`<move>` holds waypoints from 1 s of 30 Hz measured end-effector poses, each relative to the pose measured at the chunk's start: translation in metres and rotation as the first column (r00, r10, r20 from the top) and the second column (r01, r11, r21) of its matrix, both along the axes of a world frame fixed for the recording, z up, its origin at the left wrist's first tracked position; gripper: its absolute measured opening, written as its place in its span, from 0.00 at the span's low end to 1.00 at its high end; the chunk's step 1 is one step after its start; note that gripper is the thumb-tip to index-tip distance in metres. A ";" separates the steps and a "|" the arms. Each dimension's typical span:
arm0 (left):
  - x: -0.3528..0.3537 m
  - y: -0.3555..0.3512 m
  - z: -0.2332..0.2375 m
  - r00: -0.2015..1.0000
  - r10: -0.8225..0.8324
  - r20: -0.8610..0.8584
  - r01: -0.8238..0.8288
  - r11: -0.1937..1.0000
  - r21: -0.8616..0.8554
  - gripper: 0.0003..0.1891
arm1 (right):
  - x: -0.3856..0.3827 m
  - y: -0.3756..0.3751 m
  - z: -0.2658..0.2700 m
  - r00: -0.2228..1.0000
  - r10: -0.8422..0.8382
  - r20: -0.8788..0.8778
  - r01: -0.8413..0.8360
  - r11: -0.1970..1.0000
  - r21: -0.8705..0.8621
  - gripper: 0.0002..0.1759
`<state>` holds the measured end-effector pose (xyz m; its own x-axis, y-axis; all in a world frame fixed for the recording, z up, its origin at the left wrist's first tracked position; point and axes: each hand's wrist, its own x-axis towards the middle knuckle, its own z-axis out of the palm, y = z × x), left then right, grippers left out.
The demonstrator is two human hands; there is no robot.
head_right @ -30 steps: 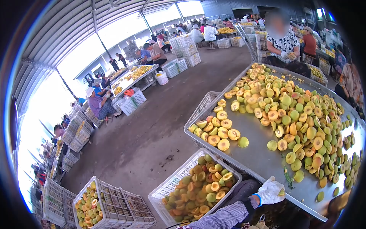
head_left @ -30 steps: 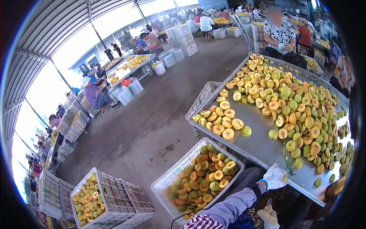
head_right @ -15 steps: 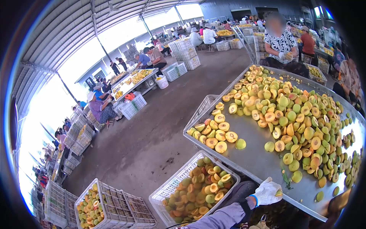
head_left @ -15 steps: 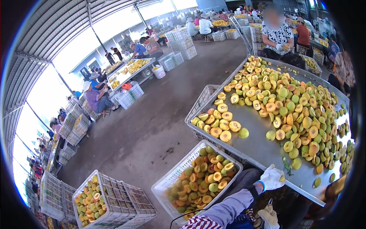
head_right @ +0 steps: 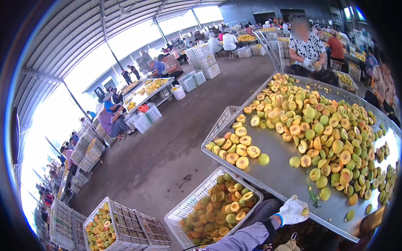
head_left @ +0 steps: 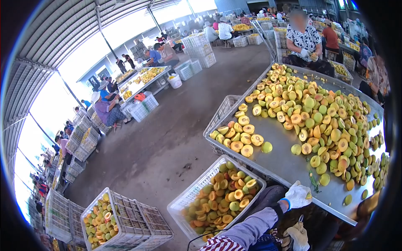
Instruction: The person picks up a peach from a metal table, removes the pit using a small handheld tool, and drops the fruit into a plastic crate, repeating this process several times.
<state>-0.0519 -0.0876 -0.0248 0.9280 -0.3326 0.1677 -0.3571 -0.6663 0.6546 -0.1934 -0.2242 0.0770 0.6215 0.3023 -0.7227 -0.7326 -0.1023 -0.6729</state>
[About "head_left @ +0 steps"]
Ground person's left hand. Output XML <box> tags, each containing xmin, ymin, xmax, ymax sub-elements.
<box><xmin>284</xmin><ymin>180</ymin><xmax>313</xmax><ymax>210</ymax></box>

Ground person's right hand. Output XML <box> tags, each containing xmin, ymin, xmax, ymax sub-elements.
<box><xmin>281</xmin><ymin>221</ymin><xmax>311</xmax><ymax>251</ymax></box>

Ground person's left fingers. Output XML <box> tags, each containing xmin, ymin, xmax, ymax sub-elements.
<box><xmin>295</xmin><ymin>185</ymin><xmax>313</xmax><ymax>207</ymax></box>

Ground person's right fingers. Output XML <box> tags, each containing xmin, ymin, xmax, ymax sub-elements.
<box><xmin>281</xmin><ymin>231</ymin><xmax>299</xmax><ymax>251</ymax></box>

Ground green leafy twig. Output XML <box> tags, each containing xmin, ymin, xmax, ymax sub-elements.
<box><xmin>309</xmin><ymin>171</ymin><xmax>321</xmax><ymax>194</ymax></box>

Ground black wrist band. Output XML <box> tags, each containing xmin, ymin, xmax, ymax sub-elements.
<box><xmin>271</xmin><ymin>202</ymin><xmax>285</xmax><ymax>221</ymax></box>

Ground metal sorting table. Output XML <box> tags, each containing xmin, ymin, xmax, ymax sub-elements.
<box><xmin>204</xmin><ymin>62</ymin><xmax>389</xmax><ymax>227</ymax></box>
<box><xmin>117</xmin><ymin>65</ymin><xmax>172</xmax><ymax>103</ymax></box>

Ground person's body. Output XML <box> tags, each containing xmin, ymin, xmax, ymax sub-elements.
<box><xmin>197</xmin><ymin>232</ymin><xmax>283</xmax><ymax>251</ymax></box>

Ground heap of orange peach halves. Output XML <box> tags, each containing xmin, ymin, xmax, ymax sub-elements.
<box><xmin>182</xmin><ymin>161</ymin><xmax>262</xmax><ymax>243</ymax></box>

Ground pile of halved peaches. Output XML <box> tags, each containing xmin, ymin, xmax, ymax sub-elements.
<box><xmin>209</xmin><ymin>63</ymin><xmax>390</xmax><ymax>207</ymax></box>

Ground empty white plastic crate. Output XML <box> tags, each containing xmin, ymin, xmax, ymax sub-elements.
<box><xmin>203</xmin><ymin>95</ymin><xmax>243</xmax><ymax>138</ymax></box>

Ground white bucket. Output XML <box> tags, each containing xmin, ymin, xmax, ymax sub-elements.
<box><xmin>167</xmin><ymin>74</ymin><xmax>183</xmax><ymax>90</ymax></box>

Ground stack of white crates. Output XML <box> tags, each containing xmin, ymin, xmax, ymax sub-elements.
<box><xmin>45</xmin><ymin>188</ymin><xmax>87</xmax><ymax>246</ymax></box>
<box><xmin>180</xmin><ymin>32</ymin><xmax>217</xmax><ymax>69</ymax></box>
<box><xmin>64</xmin><ymin>108</ymin><xmax>102</xmax><ymax>163</ymax></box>

